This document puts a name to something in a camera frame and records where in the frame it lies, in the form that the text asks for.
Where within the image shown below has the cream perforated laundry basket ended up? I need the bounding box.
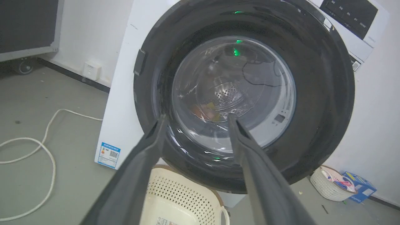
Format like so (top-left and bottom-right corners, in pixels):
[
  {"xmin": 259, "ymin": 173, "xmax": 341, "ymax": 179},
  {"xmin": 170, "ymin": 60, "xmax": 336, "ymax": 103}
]
[{"xmin": 139, "ymin": 165, "xmax": 230, "ymax": 225}]

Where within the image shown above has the blue cardboard box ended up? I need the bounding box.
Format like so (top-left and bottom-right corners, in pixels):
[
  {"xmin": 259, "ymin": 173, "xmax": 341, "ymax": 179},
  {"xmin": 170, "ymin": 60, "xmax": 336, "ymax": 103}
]
[{"xmin": 342, "ymin": 171, "xmax": 377, "ymax": 203}]

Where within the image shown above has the black round washing machine door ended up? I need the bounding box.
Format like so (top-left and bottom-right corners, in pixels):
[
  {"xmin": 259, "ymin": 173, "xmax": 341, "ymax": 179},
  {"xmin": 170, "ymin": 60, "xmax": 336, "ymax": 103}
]
[{"xmin": 133, "ymin": 0, "xmax": 355, "ymax": 194}]

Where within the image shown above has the small white perforated basket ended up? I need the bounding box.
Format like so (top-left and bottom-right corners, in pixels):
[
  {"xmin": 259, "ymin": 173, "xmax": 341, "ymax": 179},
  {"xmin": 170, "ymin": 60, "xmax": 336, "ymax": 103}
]
[{"xmin": 310, "ymin": 166, "xmax": 358, "ymax": 202}]

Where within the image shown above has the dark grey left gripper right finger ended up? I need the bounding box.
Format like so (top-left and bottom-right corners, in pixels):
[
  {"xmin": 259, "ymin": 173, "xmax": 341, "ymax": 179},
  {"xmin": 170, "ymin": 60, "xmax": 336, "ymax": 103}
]
[{"xmin": 227, "ymin": 113, "xmax": 317, "ymax": 225}]

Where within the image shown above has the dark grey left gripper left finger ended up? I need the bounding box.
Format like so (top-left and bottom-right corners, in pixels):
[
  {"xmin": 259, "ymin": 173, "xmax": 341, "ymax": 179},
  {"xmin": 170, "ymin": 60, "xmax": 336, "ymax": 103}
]
[{"xmin": 80, "ymin": 114, "xmax": 168, "ymax": 225}]

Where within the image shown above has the blue energy label sticker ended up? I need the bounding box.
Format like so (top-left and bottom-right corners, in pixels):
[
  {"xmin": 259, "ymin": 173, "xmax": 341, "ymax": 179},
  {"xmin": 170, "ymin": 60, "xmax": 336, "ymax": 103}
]
[{"xmin": 97, "ymin": 142, "xmax": 121, "ymax": 169}]

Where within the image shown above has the white front-load washing machine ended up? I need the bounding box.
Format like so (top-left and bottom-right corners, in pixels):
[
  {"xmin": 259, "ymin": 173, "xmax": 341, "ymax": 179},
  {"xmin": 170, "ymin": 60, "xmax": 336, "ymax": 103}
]
[{"xmin": 94, "ymin": 0, "xmax": 390, "ymax": 208}]

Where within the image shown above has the white wall socket box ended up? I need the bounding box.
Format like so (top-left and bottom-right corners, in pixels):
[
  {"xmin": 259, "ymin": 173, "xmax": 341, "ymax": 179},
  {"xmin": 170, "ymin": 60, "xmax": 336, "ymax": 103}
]
[{"xmin": 82, "ymin": 60, "xmax": 102, "ymax": 81}]

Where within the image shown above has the black wheeled flight case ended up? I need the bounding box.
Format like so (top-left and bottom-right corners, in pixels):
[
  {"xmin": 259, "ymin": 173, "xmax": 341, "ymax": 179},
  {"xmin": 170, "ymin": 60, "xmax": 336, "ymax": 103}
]
[{"xmin": 0, "ymin": 0, "xmax": 65, "ymax": 75}]

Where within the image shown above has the white power cable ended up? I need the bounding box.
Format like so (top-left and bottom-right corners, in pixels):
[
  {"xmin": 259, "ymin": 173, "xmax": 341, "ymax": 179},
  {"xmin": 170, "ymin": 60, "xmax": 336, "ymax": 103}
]
[{"xmin": 0, "ymin": 109, "xmax": 103, "ymax": 222}]

